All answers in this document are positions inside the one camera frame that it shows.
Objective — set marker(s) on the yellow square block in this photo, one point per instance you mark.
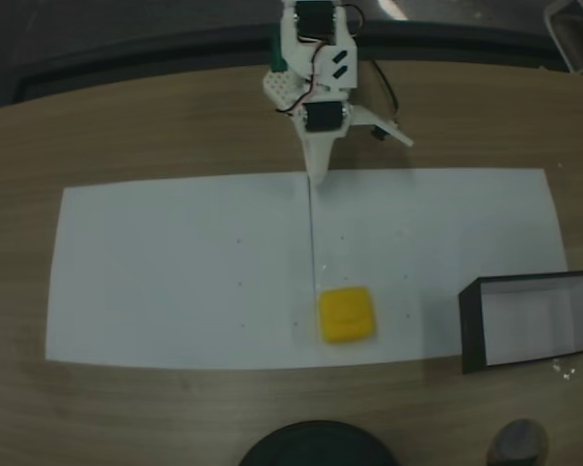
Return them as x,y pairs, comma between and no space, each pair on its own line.
348,315

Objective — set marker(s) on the brown box white inside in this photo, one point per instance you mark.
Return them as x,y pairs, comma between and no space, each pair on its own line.
469,330

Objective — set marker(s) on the white paper sheet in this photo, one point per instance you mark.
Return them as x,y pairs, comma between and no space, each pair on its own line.
175,272
418,223

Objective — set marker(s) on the black round stand base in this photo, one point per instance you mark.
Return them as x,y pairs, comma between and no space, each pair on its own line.
316,446

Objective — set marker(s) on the small white crumbs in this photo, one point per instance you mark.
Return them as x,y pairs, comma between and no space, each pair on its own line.
566,373

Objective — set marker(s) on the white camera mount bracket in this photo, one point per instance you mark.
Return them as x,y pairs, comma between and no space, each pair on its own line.
374,119

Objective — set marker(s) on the small black camera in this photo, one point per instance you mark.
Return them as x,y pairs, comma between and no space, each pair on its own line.
379,134

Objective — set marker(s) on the white metal chair frame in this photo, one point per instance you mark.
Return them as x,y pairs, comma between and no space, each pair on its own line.
571,43

